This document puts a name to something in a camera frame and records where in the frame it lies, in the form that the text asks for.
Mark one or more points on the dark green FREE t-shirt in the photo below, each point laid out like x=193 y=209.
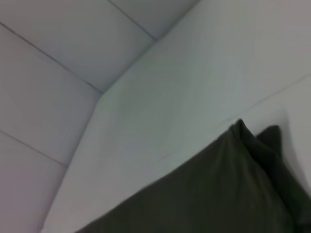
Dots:
x=218 y=194

